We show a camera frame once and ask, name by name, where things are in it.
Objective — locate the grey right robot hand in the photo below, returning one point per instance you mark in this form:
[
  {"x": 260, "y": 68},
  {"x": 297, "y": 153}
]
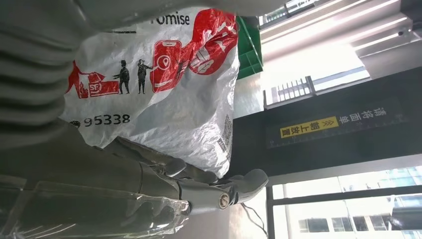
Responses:
[{"x": 82, "y": 175}]

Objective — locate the green plastic crate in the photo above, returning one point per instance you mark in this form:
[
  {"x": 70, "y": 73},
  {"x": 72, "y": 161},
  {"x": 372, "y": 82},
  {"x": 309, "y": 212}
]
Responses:
[{"x": 249, "y": 56}]

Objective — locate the window guard railing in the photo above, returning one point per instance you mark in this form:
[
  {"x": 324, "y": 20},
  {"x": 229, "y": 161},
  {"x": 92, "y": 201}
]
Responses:
[{"x": 290, "y": 90}]

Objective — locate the black and yellow label sticker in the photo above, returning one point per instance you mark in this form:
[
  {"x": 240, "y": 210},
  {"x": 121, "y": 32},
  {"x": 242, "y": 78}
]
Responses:
[{"x": 310, "y": 127}]

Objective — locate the ceiling strip light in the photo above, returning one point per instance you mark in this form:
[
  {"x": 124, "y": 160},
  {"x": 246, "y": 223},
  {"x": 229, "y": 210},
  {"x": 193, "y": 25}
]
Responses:
[
  {"x": 376, "y": 41},
  {"x": 379, "y": 28}
]

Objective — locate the dark window frame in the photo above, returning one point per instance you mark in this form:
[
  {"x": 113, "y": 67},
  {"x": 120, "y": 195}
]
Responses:
[{"x": 329, "y": 196}]

